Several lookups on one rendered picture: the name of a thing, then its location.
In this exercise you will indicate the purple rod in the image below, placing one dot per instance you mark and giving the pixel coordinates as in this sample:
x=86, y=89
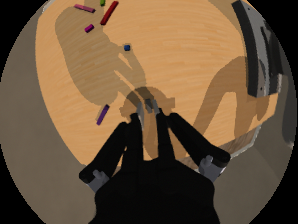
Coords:
x=103, y=113

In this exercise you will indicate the dark red rod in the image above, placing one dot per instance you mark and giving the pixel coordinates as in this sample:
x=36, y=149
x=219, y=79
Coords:
x=109, y=12

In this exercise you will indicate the dark grey rod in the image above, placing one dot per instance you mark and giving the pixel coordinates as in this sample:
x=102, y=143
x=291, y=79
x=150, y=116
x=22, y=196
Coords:
x=149, y=106

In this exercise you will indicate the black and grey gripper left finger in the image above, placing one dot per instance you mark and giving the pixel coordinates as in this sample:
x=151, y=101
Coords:
x=103, y=166

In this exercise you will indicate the small magenta block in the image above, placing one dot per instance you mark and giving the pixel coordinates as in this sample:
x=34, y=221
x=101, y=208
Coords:
x=89, y=28

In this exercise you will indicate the small blue cube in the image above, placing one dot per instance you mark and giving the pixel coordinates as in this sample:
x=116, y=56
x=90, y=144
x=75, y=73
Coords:
x=127, y=47

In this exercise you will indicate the pink rod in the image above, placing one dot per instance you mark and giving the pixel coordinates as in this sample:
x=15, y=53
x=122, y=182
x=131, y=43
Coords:
x=85, y=8

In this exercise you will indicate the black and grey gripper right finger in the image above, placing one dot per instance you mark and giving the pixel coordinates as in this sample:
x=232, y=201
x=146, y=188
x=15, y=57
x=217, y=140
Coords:
x=210, y=159

